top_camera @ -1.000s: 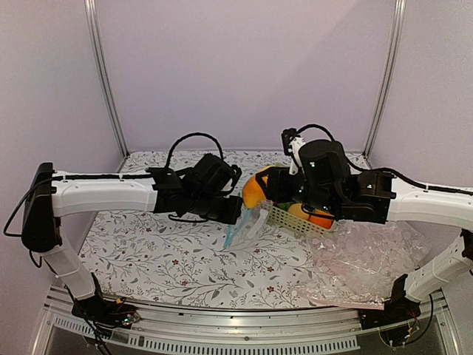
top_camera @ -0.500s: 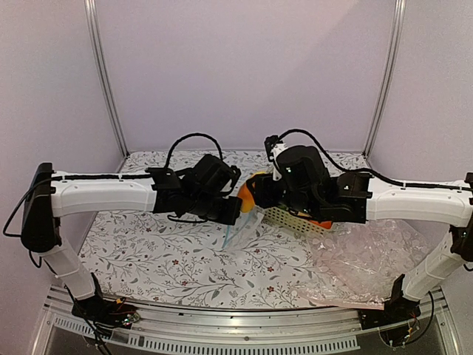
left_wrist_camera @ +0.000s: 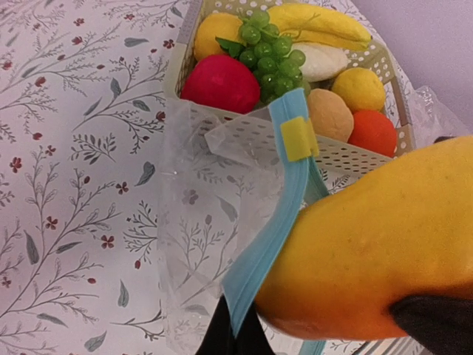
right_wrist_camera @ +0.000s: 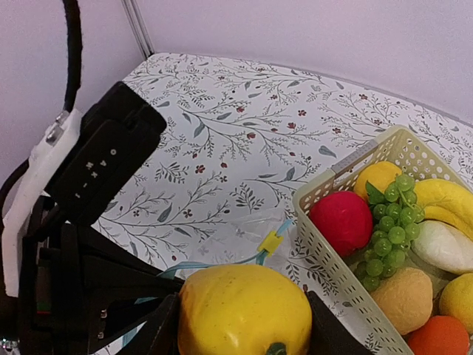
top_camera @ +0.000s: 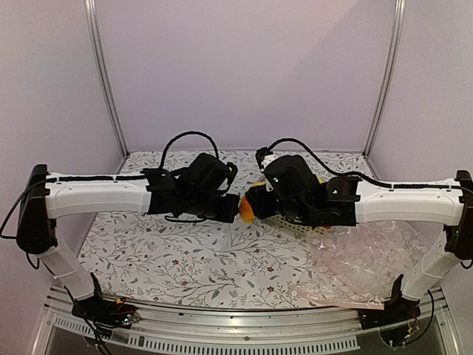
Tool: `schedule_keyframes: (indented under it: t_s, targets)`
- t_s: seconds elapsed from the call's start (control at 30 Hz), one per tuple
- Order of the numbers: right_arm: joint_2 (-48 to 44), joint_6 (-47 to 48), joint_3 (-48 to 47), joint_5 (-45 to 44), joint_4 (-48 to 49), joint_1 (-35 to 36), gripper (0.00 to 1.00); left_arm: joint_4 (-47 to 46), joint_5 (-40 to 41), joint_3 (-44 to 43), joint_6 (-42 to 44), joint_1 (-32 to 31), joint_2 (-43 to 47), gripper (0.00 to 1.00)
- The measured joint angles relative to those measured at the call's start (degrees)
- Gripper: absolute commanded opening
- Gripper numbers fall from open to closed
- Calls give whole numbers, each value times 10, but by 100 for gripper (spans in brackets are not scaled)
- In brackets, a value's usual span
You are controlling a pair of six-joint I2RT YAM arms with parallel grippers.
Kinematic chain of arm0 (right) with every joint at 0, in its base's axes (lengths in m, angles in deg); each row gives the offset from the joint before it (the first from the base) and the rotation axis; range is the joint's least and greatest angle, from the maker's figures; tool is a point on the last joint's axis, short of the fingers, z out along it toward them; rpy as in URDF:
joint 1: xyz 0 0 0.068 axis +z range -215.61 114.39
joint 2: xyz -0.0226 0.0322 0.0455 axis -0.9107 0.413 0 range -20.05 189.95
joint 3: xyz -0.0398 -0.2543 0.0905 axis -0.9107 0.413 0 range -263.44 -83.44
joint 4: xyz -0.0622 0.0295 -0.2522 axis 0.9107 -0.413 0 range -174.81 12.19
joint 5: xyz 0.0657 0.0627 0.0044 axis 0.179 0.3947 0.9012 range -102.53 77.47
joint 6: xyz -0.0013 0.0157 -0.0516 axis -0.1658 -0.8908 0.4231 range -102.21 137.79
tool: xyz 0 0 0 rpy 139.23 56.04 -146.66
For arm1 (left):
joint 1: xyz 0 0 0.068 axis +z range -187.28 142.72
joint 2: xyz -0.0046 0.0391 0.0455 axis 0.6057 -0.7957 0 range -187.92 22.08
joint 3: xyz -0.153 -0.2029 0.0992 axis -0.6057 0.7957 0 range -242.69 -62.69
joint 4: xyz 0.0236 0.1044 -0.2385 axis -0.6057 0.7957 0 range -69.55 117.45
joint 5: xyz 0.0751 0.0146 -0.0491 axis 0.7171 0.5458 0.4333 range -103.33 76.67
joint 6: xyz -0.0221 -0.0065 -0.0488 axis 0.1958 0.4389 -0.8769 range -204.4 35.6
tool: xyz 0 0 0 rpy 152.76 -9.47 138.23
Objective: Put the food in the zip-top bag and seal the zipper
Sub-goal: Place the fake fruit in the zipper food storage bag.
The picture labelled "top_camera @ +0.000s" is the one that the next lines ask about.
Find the front aluminium rail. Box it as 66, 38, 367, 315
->
31, 285, 467, 354

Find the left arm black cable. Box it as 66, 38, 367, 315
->
160, 129, 220, 175

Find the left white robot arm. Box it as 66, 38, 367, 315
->
14, 153, 239, 328

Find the floral table cloth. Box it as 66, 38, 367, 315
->
75, 149, 422, 310

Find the yellow mango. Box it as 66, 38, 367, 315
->
239, 197, 256, 224

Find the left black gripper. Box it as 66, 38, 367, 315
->
185, 192, 240, 223

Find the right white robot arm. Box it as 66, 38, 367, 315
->
239, 152, 472, 328

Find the aluminium frame post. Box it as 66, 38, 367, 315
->
363, 0, 406, 158
84, 0, 129, 158

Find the left aluminium frame post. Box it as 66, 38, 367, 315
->
84, 0, 129, 158

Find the crumpled clear plastic sheet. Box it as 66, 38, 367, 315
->
294, 221, 432, 310

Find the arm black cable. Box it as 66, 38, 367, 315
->
160, 129, 220, 175
264, 137, 455, 192

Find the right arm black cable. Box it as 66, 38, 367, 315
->
264, 137, 455, 192

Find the right aluminium frame post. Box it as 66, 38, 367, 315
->
363, 0, 406, 158

